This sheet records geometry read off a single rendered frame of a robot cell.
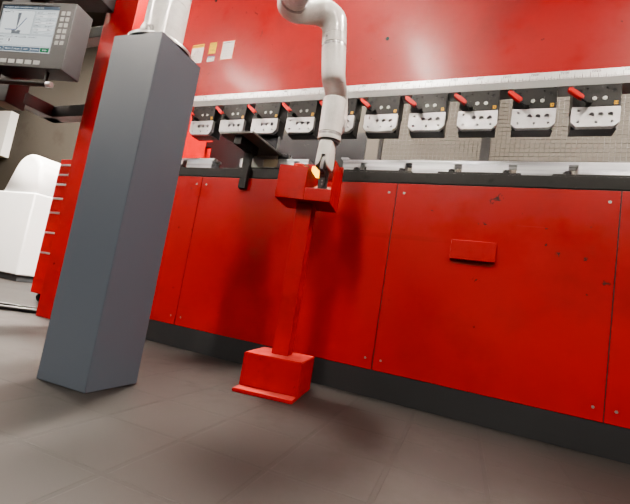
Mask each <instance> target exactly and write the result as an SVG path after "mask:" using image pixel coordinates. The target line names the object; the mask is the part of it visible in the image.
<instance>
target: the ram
mask: <svg viewBox="0 0 630 504"><path fill-rule="evenodd" d="M332 1H333V2H335V3H336V4H337V5H339V6H340V7H341V8H342V10H343V11H344V13H345V15H346V19H347V41H346V71H345V78H346V86H352V85H367V84H381V83H396V82H411V81H425V80H440V79H455V78H469V77H484V76H499V75H513V74H528V73H543V72H557V71H572V70H587V69H602V68H616V67H630V0H332ZM229 40H236V41H235V46H234V51H233V56H232V59H227V60H219V59H220V54H221V49H222V44H223V41H229ZM214 42H217V47H216V52H215V53H214V54H208V52H209V47H210V43H214ZM199 44H205V46H204V51H203V56H202V61H201V63H196V64H197V65H198V66H199V67H200V73H199V78H198V83H197V88H196V93H195V96H205V95H220V94H234V93H249V92H264V91H278V90H293V89H308V88H322V87H323V83H322V76H321V60H322V29H321V28H320V27H318V26H315V25H304V24H295V23H291V22H289V21H287V20H286V19H285V18H283V17H282V15H281V14H280V13H279V11H278V7H277V0H192V3H191V7H190V12H189V17H188V21H187V26H186V31H185V36H184V41H183V46H184V47H185V48H186V49H187V50H188V51H189V53H190V55H191V53H192V49H193V45H199ZM208 56H215V57H214V61H211V62H207V57H208ZM617 83H623V86H622V94H630V75H620V76H604V77H587V78H571V79H555V80H538V81H522V82H506V83H489V84H473V85H457V86H440V87H424V88H408V89H391V90H375V91H359V92H347V97H348V98H358V100H359V101H360V99H361V98H363V99H364V100H366V101H368V97H380V96H398V95H401V97H402V100H403V102H404V104H409V103H408V102H407V101H406V100H405V96H409V97H410V98H411V99H412V95H416V94H435V93H448V94H449V100H450V102H458V101H457V100H456V99H455V98H454V94H455V93H458V94H459V95H460V96H461V92H471V91H489V90H501V94H500V100H505V99H512V98H511V97H509V95H508V91H510V90H511V91H514V90H515V89H526V88H544V87H558V97H570V96H571V95H570V94H569V93H568V92H567V91H568V88H569V87H573V88H574V86H581V85H599V84H617ZM324 97H325V94H310V95H293V96H277V97H261V98H244V99H228V100H212V101H195V102H193V107H192V112H194V107H197V106H215V105H216V106H218V107H219V108H220V109H221V110H223V108H224V105H234V104H249V105H251V106H252V107H253V108H254V109H255V105H256V103H270V102H282V103H283V102H284V103H285V104H286V105H287V106H288V107H289V106H290V101H307V100H318V101H319V102H320V101H323V98H324ZM360 103H361V101H360ZM361 105H362V106H364V105H363V104H362V103H361Z"/></svg>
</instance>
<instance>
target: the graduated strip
mask: <svg viewBox="0 0 630 504"><path fill-rule="evenodd" d="M620 75H630V67H616V68H602V69H587V70H572V71H557V72H543V73H528V74H513V75H499V76H484V77H469V78H455V79H440V80H425V81H411V82H396V83H381V84H367V85H352V86H346V87H347V92H359V91H375V90H391V89H408V88H424V87H440V86H457V85H473V84H489V83H506V82H522V81H538V80H555V79H571V78H587V77H604V76H620ZM310 94H325V91H324V87H322V88H308V89H293V90H278V91H264V92H249V93H234V94H220V95H205V96H195V98H194V102H195V101H212V100H228V99H244V98H261V97H277V96H293V95H310Z"/></svg>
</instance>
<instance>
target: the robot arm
mask: <svg viewBox="0 0 630 504"><path fill-rule="evenodd" d="M191 3H192V0H149V1H148V5H147V10H146V14H145V19H144V22H143V23H142V24H141V26H140V29H135V30H132V31H130V32H129V33H128V35H131V34H141V33H151V32H162V31H163V32H164V33H165V34H166V35H167V36H168V37H169V38H170V39H171V40H172V41H173V42H174V43H175V44H176V45H177V46H178V47H180V48H181V49H182V50H183V51H184V52H185V53H186V54H187V55H188V56H189V57H190V58H191V59H192V57H191V55H190V53H189V51H188V50H187V49H186V48H185V47H184V46H183V41H184V36H185V31H186V26H187V21H188V17H189V12H190V7H191ZM277 7H278V11H279V13H280V14H281V15H282V17H283V18H285V19H286V20H287V21H289V22H291V23H295V24H304V25H315V26H318V27H320V28H321V29H322V60H321V76H322V83H323V87H324V91H325V97H324V98H323V104H322V111H321V118H320V125H319V132H318V138H317V139H318V143H319V146H318V151H317V156H316V161H315V166H316V168H317V169H318V170H319V179H318V186H317V188H318V189H327V184H328V177H329V172H330V173H331V172H332V171H333V166H334V159H335V150H336V146H338V145H339V143H340V141H341V135H342V134H343V133H344V132H345V130H346V127H347V115H348V97H347V87H346V78H345V71H346V41H347V19H346V15H345V13H344V11H343V10H342V8H341V7H340V6H339V5H337V4H336V3H335V2H333V1H332V0H277Z"/></svg>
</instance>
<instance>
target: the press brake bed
mask: <svg viewBox="0 0 630 504"><path fill-rule="evenodd" d="M277 180H278V179H261V178H249V181H248V186H247V189H239V188H238V183H239V178H232V177H202V176H178V181H177V186H176V191H175V196H174V201H173V206H172V211H171V215H170V220H169V225H168V230H167V235H166V240H165V245H164V250H163V255H162V260H161V265H160V270H159V274H158V279H157V284H156V289H155V294H154V299H153V304H152V309H151V314H150V319H149V324H148V329H147V333H146V338H145V339H146V340H150V341H154V342H158V343H161V344H165V345H169V346H173V347H177V348H181V349H185V350H188V351H192V352H196V353H200V354H204V355H208V356H212V357H216V358H219V359H223V360H227V361H231V362H235V363H239V364H243V358H244V353H245V352H246V351H250V350H254V349H257V348H261V347H269V348H272V347H273V341H274V336H275V330H276V324H277V318H278V312H279V306H280V300H281V294H282V288H283V283H284V277H285V271H286V265H287V259H288V253H289V247H290V241H291V235H292V229H293V224H294V218H295V212H296V208H287V207H286V206H285V205H284V204H283V203H281V202H280V201H279V200H278V199H277V198H276V197H275V191H276V186H277ZM452 239H455V240H467V241H478V242H490V243H497V246H496V255H495V263H485V262H475V261H466V260H456V259H450V258H449V257H450V249H451V241H452ZM293 352H294V353H300V354H305V355H310V356H314V357H315V358H314V365H313V371H312V377H311V382H312V383H316V384H320V385H324V386H328V387H332V388H336V389H339V390H343V391H347V392H351V393H355V394H359V395H363V396H367V397H370V398H374V399H378V400H382V401H386V402H390V403H394V404H397V405H401V406H405V407H409V408H413V409H417V410H421V411H425V412H428V413H432V414H436V415H440V416H444V417H448V418H452V419H456V420H459V421H463V422H467V423H471V424H475V425H479V426H483V427H487V428H490V429H494V430H498V431H502V432H506V433H510V434H514V435H517V436H521V437H525V438H529V439H533V440H537V441H541V442H545V443H548V444H552V445H556V446H560V447H564V448H568V449H572V450H576V451H579V452H583V453H587V454H591V455H595V456H599V457H603V458H607V459H610V460H614V461H618V462H622V463H626V464H630V191H614V190H585V189H555V188H526V187H497V186H467V185H438V184H408V183H379V182H349V181H342V184H341V190H340V196H339V202H338V209H337V213H331V212H322V211H316V212H315V218H314V224H313V230H312V236H311V243H310V249H309V255H308V261H307V267H306V273H305V279H304V285H303V291H302V297H301V303H300V309H299V316H298V322H297V328H296V334H295V340H294V346H293Z"/></svg>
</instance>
